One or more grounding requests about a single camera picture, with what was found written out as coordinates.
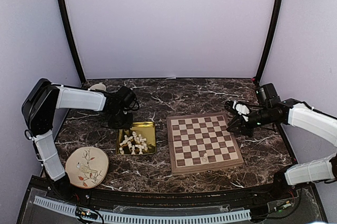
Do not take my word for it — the wooden chess board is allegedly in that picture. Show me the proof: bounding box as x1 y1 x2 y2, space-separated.
166 112 244 176

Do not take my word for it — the right black frame post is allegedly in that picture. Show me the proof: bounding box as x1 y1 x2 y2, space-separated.
254 0 282 86

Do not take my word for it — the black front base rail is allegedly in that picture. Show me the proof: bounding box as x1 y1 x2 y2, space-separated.
20 176 316 211

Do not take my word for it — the cream ceramic mug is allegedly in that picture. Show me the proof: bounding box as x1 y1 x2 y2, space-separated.
89 82 106 91

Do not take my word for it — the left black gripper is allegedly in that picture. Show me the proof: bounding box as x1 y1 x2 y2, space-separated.
107 109 133 130

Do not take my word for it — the gold metal tray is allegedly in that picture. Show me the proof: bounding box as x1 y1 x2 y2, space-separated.
116 122 156 155

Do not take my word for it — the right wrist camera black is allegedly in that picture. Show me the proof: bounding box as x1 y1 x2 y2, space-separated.
255 83 280 104

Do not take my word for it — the left black frame post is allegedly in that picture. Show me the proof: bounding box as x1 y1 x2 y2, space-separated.
57 0 86 84

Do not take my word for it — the round bird painted plate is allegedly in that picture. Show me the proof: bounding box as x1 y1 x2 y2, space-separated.
65 147 109 189

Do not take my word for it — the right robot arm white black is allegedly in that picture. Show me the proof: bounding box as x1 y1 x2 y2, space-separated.
224 99 336 200

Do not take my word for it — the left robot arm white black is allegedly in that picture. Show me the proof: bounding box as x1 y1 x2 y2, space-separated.
22 78 139 201

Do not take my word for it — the white chess king piece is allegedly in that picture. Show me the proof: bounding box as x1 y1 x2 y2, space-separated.
202 153 209 164

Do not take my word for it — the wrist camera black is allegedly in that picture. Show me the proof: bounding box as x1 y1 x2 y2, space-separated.
116 86 136 107
255 83 280 104

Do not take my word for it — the grey slotted cable duct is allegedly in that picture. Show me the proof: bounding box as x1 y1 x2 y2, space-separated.
33 196 251 223

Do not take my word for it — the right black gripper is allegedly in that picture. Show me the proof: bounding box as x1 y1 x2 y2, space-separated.
227 106 273 138

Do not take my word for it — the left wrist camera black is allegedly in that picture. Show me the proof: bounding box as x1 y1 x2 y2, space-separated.
116 86 136 107

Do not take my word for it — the black frame post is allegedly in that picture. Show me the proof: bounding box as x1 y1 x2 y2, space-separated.
254 0 282 86
57 0 86 84

